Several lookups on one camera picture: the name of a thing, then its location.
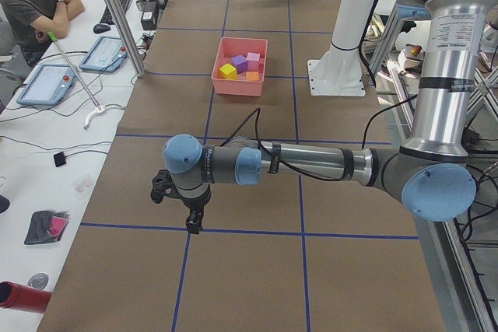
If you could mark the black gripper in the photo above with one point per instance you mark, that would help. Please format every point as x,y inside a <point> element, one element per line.
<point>195,203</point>

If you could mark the yellow foam block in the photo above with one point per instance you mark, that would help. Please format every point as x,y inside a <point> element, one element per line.
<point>227,71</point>

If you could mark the orange foam block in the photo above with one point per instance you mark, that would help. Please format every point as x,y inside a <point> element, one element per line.
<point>252,76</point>

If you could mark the purple foam block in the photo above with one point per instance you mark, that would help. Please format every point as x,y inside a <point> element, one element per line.
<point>240,63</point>

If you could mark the pink foam block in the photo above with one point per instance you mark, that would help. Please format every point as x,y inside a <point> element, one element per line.
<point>253,61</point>

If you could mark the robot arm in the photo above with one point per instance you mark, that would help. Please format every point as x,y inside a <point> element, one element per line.
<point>389,133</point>

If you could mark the grey pouch with pink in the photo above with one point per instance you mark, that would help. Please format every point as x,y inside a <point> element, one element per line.
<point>46,227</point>

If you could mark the pink plastic bin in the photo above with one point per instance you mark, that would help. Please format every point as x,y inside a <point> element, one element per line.
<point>232,46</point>

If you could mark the small black square device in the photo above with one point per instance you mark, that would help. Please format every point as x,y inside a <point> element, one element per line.
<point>60,159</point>

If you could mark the round metal disc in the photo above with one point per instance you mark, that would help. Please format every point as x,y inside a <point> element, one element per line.
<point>38,281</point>

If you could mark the brown paper table cover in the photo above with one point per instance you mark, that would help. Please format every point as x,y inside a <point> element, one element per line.
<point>288,254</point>

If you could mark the far teach pendant tablet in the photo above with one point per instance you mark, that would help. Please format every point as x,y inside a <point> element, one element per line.
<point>105,56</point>

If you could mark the teach pendant tablet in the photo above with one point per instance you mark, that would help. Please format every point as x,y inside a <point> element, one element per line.
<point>105,56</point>
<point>47,86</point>

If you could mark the red cylinder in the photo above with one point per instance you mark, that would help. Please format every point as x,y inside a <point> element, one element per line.
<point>23,297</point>

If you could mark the near teach pendant tablet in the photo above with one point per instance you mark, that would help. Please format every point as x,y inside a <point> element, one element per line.
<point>47,86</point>

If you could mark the black power adapter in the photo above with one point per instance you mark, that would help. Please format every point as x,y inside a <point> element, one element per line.
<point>149,15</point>

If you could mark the black computer mouse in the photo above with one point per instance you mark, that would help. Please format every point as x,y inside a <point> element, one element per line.
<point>101,28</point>

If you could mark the seated person dark shirt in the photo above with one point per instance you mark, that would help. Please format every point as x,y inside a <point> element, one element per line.
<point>33,20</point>

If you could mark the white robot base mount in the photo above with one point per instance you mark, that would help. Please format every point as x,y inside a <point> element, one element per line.
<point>339,72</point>

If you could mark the grabber stick green handle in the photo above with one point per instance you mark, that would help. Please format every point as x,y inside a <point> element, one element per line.
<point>99,108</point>

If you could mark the aluminium frame post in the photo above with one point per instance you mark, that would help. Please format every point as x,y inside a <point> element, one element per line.
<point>125,33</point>

